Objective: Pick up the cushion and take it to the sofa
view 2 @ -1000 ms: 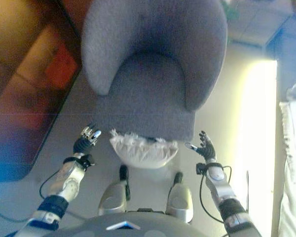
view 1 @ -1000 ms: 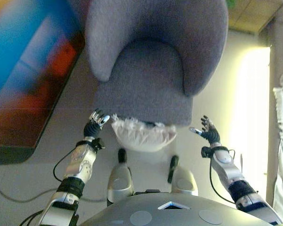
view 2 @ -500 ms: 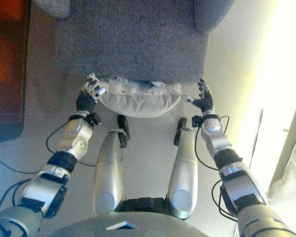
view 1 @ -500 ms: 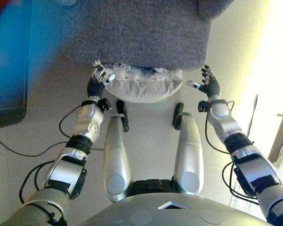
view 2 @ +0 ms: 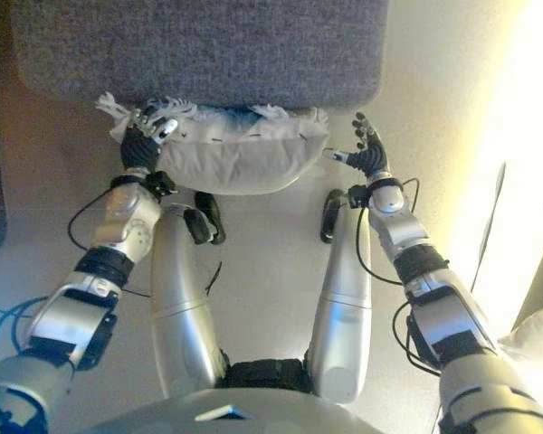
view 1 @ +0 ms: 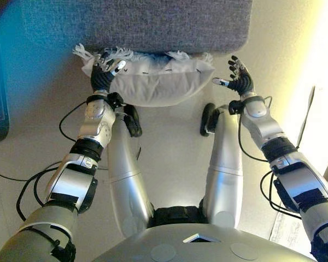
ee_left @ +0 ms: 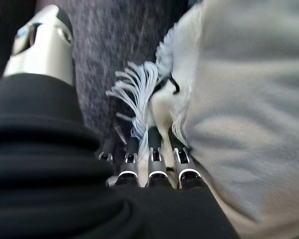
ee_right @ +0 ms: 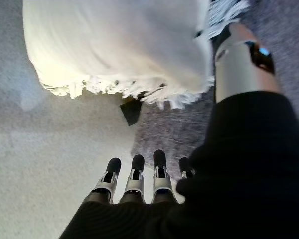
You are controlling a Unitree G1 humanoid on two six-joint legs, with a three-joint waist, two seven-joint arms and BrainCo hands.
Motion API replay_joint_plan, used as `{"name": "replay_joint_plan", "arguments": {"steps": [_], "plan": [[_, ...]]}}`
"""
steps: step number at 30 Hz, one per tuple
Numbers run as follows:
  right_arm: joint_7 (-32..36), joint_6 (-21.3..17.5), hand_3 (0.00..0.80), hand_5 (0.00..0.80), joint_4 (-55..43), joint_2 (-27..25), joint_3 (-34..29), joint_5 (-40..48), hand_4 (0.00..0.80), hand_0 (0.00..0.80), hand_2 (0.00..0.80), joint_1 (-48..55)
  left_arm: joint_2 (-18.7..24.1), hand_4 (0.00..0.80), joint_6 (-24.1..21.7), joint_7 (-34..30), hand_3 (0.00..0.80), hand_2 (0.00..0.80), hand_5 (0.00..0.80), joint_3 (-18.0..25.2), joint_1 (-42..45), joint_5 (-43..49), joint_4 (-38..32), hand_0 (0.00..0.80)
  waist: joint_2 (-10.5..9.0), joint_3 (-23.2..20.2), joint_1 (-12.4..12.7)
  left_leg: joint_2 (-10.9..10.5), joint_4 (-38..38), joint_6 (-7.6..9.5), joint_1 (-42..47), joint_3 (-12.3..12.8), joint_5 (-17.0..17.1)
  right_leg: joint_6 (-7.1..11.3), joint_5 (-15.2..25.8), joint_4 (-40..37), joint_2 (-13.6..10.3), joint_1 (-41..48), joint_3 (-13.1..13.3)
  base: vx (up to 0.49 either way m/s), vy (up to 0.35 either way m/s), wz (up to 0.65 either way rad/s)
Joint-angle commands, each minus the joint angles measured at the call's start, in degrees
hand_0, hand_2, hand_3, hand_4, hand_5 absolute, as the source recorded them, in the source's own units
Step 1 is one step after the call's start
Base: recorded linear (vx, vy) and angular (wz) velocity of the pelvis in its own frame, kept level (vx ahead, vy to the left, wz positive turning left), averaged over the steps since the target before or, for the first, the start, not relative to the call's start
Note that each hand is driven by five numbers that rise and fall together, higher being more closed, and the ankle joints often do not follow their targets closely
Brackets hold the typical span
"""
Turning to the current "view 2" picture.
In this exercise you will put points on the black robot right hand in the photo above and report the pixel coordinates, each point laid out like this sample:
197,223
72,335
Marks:
371,156

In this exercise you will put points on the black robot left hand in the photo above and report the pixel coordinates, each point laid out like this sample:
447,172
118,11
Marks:
138,151

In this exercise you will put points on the white fringed cushion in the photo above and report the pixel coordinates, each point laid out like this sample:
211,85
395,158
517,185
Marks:
235,163

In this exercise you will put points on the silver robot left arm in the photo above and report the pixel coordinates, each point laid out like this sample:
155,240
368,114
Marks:
95,271

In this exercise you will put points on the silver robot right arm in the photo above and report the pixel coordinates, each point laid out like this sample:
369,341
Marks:
443,294

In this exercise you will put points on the grey fabric armchair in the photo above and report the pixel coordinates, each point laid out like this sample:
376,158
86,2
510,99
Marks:
199,50

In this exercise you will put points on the white bed duvet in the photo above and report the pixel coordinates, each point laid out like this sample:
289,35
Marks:
538,325

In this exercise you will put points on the grey robot torso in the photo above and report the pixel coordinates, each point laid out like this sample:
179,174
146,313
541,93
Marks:
235,411

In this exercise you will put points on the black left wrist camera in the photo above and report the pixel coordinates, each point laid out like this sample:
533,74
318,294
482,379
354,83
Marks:
160,184

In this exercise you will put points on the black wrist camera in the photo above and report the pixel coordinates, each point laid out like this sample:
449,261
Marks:
160,184
357,196

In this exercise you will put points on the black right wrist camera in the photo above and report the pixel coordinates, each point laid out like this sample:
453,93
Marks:
357,196

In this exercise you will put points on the beige bed frame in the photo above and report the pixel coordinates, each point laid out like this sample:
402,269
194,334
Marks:
538,267

